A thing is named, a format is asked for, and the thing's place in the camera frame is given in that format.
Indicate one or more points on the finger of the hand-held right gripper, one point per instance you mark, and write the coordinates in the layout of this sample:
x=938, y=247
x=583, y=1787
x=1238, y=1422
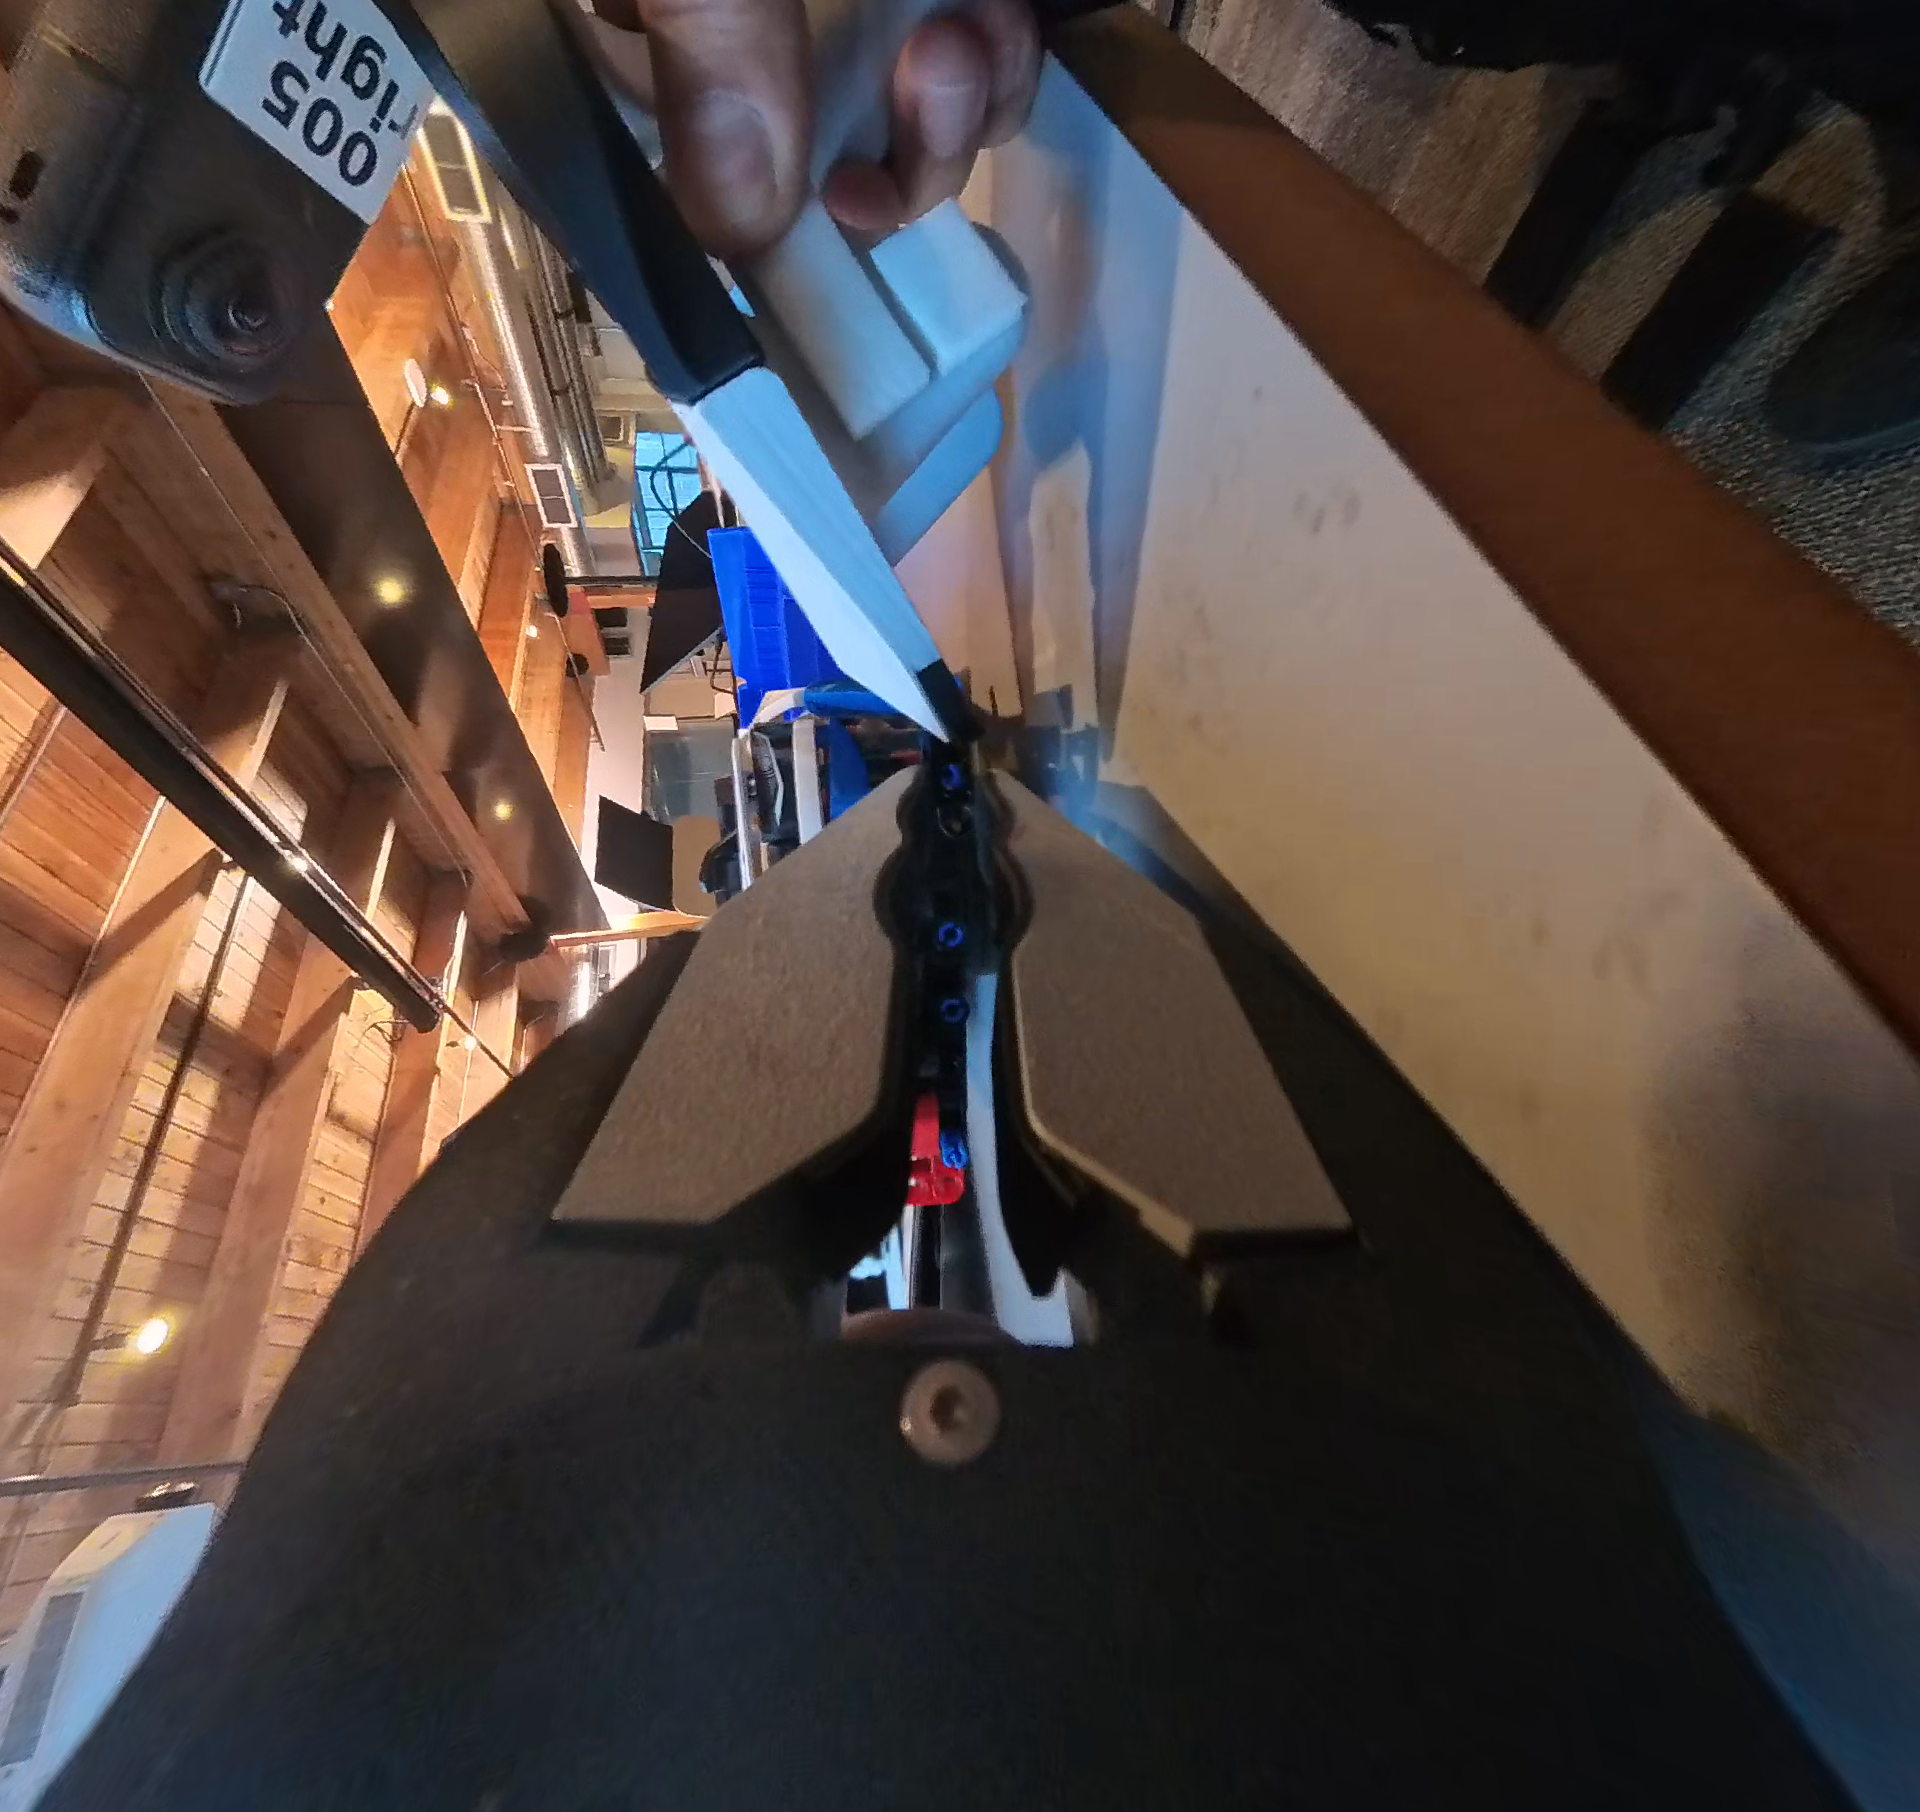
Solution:
x=947, y=471
x=811, y=523

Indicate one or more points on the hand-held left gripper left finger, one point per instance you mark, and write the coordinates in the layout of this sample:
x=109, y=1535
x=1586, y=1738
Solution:
x=750, y=1077

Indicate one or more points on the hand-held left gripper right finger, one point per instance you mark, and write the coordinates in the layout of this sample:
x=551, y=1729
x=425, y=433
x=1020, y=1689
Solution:
x=1154, y=1092

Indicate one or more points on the toy brick race car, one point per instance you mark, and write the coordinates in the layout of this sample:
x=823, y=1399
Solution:
x=947, y=1063

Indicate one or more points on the grey desk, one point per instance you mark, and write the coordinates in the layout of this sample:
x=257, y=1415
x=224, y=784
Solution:
x=1427, y=641

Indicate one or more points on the person's right hand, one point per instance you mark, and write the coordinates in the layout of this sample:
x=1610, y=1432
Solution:
x=720, y=43

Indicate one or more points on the blue plastic bin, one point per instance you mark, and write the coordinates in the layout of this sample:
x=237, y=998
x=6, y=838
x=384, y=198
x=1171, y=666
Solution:
x=750, y=612

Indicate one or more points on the black monitor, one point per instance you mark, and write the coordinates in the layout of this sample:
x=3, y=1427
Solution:
x=683, y=597

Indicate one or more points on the small paned window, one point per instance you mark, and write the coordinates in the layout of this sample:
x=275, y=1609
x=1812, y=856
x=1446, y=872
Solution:
x=669, y=471

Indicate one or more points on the black ceiling pipe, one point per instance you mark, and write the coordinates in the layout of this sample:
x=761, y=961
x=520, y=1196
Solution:
x=194, y=806

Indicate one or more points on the white ceiling unit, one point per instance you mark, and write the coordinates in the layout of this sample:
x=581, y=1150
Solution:
x=104, y=1633

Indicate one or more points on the black wall screen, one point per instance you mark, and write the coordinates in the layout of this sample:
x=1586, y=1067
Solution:
x=631, y=851

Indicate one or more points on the silver ventilation duct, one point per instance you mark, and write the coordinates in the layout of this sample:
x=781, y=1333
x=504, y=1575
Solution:
x=510, y=311

